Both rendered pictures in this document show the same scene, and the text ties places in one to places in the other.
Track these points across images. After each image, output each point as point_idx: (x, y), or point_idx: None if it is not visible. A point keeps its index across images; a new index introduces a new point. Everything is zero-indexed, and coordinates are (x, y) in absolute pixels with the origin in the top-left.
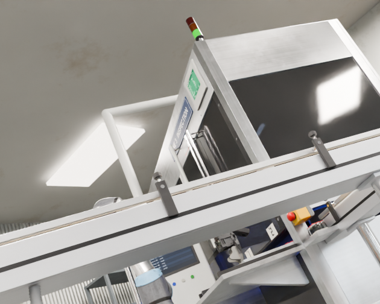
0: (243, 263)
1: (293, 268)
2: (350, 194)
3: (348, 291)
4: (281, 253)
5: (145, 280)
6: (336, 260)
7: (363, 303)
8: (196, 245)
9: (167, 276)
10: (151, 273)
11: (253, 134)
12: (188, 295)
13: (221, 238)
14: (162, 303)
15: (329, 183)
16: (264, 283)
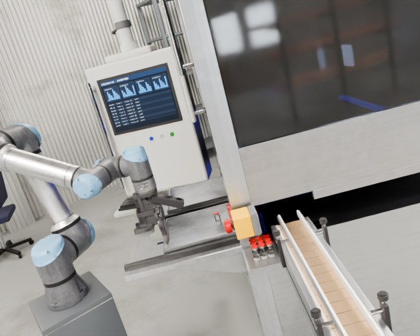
0: (159, 259)
1: (231, 255)
2: (315, 240)
3: (283, 305)
4: (210, 256)
5: (37, 263)
6: (281, 271)
7: (296, 318)
8: (181, 98)
9: (144, 129)
10: (43, 257)
11: (213, 69)
12: (165, 152)
13: (140, 217)
14: (57, 288)
15: None
16: (188, 269)
